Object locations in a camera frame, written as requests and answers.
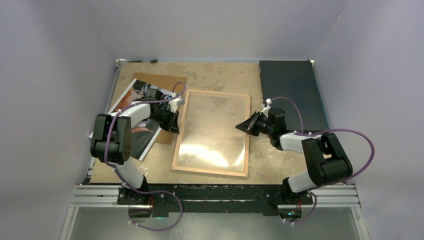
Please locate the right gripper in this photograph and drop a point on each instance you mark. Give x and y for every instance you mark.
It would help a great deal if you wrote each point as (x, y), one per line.
(249, 125)

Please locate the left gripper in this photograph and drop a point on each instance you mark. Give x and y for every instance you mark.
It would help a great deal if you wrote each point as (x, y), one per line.
(172, 126)

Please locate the printed photo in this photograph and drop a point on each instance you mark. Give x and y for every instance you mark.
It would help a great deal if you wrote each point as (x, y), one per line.
(145, 132)

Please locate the brown backing board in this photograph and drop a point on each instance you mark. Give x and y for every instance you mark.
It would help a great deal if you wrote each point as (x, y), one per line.
(166, 82)

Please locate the clear acrylic sheet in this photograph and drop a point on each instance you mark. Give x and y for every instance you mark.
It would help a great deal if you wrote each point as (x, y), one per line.
(213, 132)

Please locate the picture frame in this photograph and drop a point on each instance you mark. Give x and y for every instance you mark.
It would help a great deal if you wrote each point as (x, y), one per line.
(212, 172)

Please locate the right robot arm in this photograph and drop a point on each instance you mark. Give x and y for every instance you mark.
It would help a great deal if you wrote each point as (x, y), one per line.
(326, 161)

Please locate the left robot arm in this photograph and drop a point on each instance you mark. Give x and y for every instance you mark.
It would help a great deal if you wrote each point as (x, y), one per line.
(111, 139)

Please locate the black foam mat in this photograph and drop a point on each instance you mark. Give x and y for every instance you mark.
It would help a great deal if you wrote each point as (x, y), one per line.
(292, 86)

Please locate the black mounting plate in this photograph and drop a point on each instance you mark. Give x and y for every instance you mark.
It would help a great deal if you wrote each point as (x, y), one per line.
(166, 198)

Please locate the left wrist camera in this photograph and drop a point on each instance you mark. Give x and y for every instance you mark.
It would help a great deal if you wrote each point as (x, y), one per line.
(175, 102)

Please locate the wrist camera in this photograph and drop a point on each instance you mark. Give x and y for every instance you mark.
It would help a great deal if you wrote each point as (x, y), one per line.
(266, 106)
(175, 102)

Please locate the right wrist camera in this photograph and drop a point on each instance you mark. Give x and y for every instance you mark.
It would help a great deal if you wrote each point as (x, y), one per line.
(266, 106)

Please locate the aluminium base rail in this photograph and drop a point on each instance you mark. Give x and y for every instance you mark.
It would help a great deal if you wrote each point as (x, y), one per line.
(106, 196)

